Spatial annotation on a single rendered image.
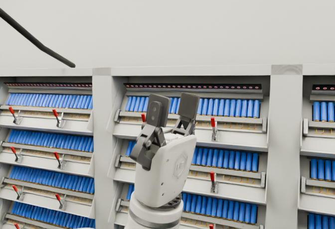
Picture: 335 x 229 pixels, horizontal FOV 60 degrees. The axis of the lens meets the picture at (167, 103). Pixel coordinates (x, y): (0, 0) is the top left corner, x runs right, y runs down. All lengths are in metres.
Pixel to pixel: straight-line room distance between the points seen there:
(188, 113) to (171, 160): 0.10
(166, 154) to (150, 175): 0.04
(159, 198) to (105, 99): 0.83
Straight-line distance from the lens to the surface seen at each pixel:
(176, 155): 0.42
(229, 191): 1.10
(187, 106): 0.47
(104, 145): 1.25
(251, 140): 1.03
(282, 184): 1.05
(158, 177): 0.41
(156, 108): 0.38
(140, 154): 0.38
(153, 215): 0.45
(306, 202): 1.08
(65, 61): 1.34
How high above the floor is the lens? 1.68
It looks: 5 degrees down
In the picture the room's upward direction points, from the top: straight up
